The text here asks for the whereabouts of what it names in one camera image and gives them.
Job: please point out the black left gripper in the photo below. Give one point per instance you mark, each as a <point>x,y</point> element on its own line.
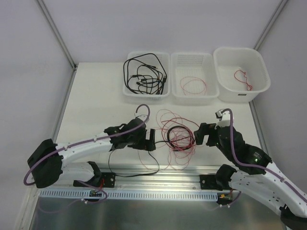
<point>144,141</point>

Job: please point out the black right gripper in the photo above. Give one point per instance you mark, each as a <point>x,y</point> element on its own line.
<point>209,133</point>

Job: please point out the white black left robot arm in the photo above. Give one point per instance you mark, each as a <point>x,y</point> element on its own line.
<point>51,163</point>

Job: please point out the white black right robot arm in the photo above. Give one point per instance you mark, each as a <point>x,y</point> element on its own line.
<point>253,173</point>

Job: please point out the white perforated middle basket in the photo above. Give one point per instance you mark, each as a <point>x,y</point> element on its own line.
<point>193,78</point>

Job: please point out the white perforated basket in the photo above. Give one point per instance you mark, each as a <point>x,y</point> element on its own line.
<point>146,76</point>
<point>193,78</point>

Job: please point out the white deep right basket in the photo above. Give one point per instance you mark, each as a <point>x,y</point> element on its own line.
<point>241,74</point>

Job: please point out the white perforated left basket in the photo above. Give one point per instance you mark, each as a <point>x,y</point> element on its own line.
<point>146,76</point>

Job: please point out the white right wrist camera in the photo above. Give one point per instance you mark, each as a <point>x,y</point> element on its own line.
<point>225,118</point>

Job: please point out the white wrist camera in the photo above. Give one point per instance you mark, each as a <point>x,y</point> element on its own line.
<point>225,118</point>
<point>143,118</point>

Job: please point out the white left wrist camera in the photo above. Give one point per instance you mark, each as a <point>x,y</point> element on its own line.
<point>143,118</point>

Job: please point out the aluminium rail frame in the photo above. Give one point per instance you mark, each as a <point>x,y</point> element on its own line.
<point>96,102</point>

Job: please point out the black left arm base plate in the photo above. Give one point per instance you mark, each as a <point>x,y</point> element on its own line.
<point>105,179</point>

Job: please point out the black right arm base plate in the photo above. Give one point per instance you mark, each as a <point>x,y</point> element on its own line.
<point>208,182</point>

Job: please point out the white slotted cable duct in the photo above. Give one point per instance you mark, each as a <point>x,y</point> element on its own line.
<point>129,194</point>

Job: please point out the right aluminium corner post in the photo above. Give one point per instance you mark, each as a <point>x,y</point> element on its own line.
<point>270,24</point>

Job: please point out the aluminium corner post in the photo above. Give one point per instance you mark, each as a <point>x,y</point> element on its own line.
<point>270,24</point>
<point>48,17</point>

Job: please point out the left aluminium corner post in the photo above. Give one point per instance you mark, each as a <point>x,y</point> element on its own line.
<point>48,17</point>

